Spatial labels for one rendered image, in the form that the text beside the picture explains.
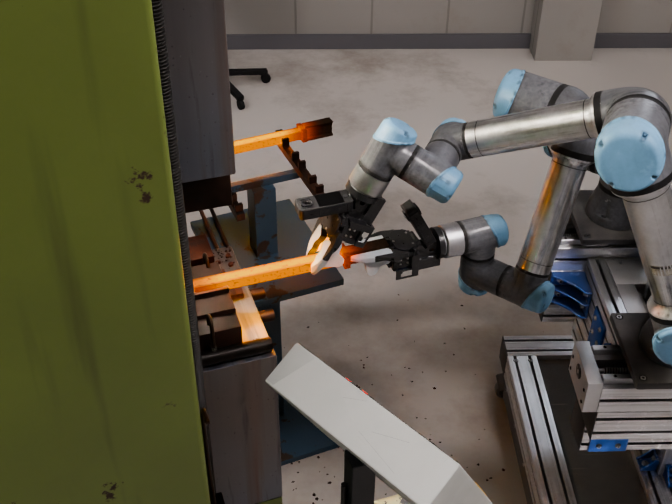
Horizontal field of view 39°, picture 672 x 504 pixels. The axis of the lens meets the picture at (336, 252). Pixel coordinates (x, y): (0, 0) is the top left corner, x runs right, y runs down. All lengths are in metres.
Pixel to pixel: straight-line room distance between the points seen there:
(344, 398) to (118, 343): 0.34
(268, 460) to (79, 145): 1.09
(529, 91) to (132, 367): 1.05
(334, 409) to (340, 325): 1.89
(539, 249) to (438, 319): 1.34
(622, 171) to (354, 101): 3.04
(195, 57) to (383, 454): 0.65
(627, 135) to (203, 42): 0.72
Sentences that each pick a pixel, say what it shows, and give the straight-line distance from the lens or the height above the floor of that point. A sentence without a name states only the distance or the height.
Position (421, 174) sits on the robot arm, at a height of 1.23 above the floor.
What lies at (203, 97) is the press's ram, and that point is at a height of 1.52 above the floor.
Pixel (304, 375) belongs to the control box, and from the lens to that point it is 1.47.
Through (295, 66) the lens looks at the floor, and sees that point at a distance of 4.96.
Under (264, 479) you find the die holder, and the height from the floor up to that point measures 0.55.
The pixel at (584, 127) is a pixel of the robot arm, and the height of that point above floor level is 1.33.
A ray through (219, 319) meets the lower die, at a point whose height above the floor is 0.98.
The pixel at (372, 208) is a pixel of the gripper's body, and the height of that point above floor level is 1.12.
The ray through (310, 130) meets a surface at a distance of 2.56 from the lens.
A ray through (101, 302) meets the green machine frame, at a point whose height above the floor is 1.38.
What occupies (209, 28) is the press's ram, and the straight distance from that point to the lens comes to 1.45.
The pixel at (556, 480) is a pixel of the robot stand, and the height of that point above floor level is 0.23.
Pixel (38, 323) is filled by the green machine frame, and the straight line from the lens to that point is 1.35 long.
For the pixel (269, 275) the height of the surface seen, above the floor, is 1.00.
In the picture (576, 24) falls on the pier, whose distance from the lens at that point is 5.11.
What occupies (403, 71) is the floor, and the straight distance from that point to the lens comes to 4.93.
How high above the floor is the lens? 2.23
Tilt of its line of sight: 38 degrees down
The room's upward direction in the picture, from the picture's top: 1 degrees clockwise
